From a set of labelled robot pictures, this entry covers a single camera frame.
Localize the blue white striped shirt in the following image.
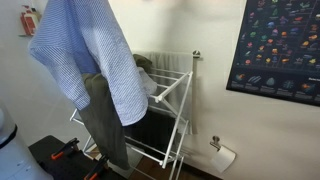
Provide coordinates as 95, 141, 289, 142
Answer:
28, 0, 149, 127

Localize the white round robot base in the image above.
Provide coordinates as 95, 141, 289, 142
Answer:
0, 103, 54, 180

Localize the small white cloth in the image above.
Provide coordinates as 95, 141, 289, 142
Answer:
138, 66, 158, 97

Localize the olive green cloth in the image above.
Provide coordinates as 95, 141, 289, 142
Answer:
78, 53, 154, 171

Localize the light grey towel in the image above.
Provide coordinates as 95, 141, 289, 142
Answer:
146, 51, 194, 134

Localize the white metal drying rack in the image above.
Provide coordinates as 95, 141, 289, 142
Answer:
69, 68, 194, 180

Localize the black radiator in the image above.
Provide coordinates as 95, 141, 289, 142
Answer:
124, 109, 178, 158

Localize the metal toilet paper holder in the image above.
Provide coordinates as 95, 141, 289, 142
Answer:
209, 135, 223, 151

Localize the white toilet paper roll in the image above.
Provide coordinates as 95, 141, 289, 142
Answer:
210, 144, 237, 173

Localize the black orange clamp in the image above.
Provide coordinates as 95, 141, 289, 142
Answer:
50, 137, 80, 160
83, 154, 109, 180

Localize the dark illustrated wall poster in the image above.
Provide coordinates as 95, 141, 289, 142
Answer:
225, 0, 320, 107

